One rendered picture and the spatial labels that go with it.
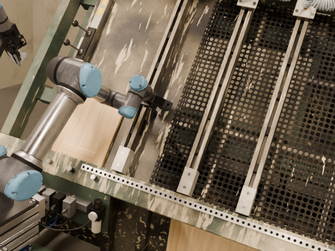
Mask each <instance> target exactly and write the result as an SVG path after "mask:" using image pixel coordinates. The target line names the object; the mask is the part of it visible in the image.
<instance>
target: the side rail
mask: <svg viewBox="0 0 335 251"><path fill-rule="evenodd" d="M79 2H80V0H61V2H60V4H59V6H58V9H57V11H56V13H55V15H54V17H53V19H52V22H51V24H50V26H49V28H48V30H47V32H46V35H45V37H44V39H43V41H42V43H41V45H40V47H39V50H38V52H37V54H36V56H35V58H34V60H33V63H32V65H31V67H30V69H29V71H28V73H27V76H26V78H25V80H24V82H23V84H22V86H21V89H20V91H19V93H18V95H17V97H16V99H15V102H14V104H13V106H12V108H11V110H10V112H9V114H8V116H7V118H6V121H5V123H4V125H3V127H2V129H1V131H0V132H1V133H4V134H7V135H10V136H13V137H16V138H19V139H20V138H21V136H22V133H23V131H24V129H25V127H26V124H27V122H28V120H29V118H30V116H31V113H32V111H33V109H34V107H35V104H36V102H37V100H38V99H37V98H36V97H37V95H38V93H39V90H40V88H41V86H44V84H45V82H46V80H47V78H48V75H47V65H48V63H49V62H50V61H51V60H52V59H53V58H55V57H57V56H58V53H59V51H60V49H61V47H62V44H63V40H64V39H65V38H66V35H67V33H68V31H69V29H70V27H71V23H72V21H73V20H74V18H75V15H76V13H77V11H78V9H79V7H80V5H81V4H80V3H79Z"/></svg>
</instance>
